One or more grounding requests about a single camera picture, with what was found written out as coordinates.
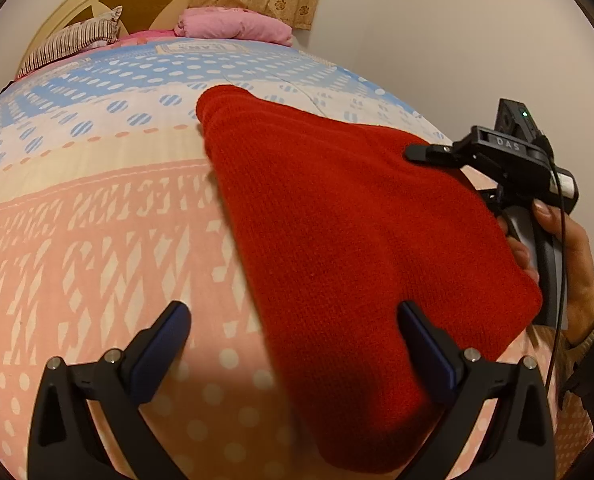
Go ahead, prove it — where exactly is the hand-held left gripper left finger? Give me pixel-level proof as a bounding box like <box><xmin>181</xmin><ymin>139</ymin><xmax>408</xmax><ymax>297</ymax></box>
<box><xmin>27</xmin><ymin>301</ymin><xmax>192</xmax><ymax>480</ymax></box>

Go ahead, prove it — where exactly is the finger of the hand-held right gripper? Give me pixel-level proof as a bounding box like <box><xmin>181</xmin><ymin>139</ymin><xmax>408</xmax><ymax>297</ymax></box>
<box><xmin>404</xmin><ymin>142</ymin><xmax>460</xmax><ymax>167</ymax></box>

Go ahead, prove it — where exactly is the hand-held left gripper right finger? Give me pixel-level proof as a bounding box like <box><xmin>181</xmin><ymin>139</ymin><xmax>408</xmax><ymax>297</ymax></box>
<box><xmin>397</xmin><ymin>301</ymin><xmax>558</xmax><ymax>480</ymax></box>

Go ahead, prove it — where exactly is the red knitted sweater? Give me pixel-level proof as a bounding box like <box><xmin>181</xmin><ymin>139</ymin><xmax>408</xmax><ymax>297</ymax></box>
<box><xmin>196</xmin><ymin>85</ymin><xmax>544</xmax><ymax>475</ymax></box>

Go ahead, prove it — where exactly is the person's right hand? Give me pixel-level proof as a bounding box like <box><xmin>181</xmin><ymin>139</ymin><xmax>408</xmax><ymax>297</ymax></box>
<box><xmin>497</xmin><ymin>199</ymin><xmax>594</xmax><ymax>346</ymax></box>

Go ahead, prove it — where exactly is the bed with dotted sheet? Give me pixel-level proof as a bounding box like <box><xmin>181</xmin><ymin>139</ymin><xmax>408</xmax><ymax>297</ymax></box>
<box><xmin>0</xmin><ymin>40</ymin><xmax>594</xmax><ymax>480</ymax></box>

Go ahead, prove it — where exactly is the striped pillow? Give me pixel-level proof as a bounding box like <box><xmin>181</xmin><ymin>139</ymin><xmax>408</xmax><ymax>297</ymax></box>
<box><xmin>14</xmin><ymin>6</ymin><xmax>124</xmax><ymax>80</ymax></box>

